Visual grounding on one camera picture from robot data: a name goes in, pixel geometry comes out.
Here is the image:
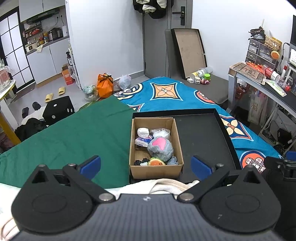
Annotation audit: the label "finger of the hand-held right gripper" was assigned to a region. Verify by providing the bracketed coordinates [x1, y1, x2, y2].
[264, 156, 287, 173]

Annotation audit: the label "grey drawer organizer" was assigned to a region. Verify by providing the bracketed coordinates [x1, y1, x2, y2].
[246, 38, 280, 68]

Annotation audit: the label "white narrow rack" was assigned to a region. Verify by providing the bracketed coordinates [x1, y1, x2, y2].
[66, 38, 83, 91]

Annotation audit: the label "crumpled green plastic bag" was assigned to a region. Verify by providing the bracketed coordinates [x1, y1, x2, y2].
[83, 85, 99, 101]

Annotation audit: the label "grey plush toy pink ear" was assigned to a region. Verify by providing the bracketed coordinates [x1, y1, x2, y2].
[147, 136, 174, 162]

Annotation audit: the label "orange gift bag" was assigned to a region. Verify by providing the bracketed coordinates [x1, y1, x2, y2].
[97, 73, 114, 98]

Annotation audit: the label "grey door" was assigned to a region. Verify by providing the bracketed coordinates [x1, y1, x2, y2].
[142, 0, 193, 79]

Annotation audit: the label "white plastic bag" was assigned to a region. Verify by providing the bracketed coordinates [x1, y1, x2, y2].
[118, 74, 132, 90]

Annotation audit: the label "orange flat packets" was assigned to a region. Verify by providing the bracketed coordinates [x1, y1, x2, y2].
[246, 61, 266, 70]

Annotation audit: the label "cream tote bag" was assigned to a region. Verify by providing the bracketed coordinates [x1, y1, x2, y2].
[247, 93, 269, 126]

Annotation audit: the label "black shallow tray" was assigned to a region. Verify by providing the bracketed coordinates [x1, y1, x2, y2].
[129, 108, 243, 185]

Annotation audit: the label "panda figure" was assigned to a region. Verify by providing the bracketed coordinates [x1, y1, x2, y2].
[284, 75, 294, 92]

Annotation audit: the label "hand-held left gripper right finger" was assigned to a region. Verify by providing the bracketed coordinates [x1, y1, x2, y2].
[176, 155, 267, 204]

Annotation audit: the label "woven basket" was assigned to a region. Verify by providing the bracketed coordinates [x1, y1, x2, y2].
[265, 36, 283, 50]

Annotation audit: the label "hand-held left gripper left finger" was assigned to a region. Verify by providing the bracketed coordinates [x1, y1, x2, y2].
[30, 155, 116, 204]

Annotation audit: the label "black dice stool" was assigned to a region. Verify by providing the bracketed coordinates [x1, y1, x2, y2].
[42, 95, 76, 126]

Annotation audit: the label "green blanket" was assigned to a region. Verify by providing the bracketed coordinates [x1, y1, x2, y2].
[0, 95, 137, 189]

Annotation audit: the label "grey desk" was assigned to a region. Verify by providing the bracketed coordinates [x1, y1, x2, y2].
[228, 62, 296, 144]

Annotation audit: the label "dark clothes pile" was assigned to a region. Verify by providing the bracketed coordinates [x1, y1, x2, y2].
[15, 117, 48, 142]

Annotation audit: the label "green flat packet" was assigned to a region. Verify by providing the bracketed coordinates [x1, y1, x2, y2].
[262, 79, 287, 97]

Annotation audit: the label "brown cardboard box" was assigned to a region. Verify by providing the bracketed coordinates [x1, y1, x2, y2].
[129, 117, 184, 180]

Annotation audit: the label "white cloth pad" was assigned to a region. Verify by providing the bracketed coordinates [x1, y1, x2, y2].
[137, 127, 150, 138]

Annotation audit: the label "black door handle lock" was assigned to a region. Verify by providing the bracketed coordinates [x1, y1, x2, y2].
[172, 6, 186, 27]

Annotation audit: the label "tissue packet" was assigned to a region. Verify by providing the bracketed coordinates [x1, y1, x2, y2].
[135, 136, 154, 148]

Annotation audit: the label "glass jar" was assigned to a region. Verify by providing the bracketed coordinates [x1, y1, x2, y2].
[0, 59, 12, 92]

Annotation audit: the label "white wall cabinet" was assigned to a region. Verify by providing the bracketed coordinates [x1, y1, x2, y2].
[18, 0, 66, 23]

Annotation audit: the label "hamburger plush toy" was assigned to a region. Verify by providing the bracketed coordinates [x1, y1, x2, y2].
[148, 158, 166, 166]

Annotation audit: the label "blue printed blanket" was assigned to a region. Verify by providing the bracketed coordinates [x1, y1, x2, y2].
[112, 77, 284, 174]

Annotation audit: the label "orange carton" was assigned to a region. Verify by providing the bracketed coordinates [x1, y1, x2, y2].
[61, 63, 76, 86]

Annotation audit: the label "black framed glass door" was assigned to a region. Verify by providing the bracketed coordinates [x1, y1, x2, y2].
[0, 7, 36, 90]

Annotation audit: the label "plastic bottle red label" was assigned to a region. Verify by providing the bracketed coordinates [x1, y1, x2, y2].
[264, 67, 292, 92]

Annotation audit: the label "clear plastic bag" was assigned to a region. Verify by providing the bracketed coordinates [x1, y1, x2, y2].
[150, 128, 171, 141]

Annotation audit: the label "patterned desk mat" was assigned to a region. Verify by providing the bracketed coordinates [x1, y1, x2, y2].
[229, 62, 270, 83]

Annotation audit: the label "white kitchen cabinet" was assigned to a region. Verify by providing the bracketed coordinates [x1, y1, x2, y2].
[25, 36, 70, 85]

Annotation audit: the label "dark hanging clothes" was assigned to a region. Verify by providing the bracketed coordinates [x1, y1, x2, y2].
[132, 0, 168, 19]

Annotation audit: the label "yellow table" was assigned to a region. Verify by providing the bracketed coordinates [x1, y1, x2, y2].
[0, 79, 23, 145]

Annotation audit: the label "cream fleece cloth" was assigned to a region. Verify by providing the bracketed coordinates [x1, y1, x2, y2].
[0, 178, 202, 241]

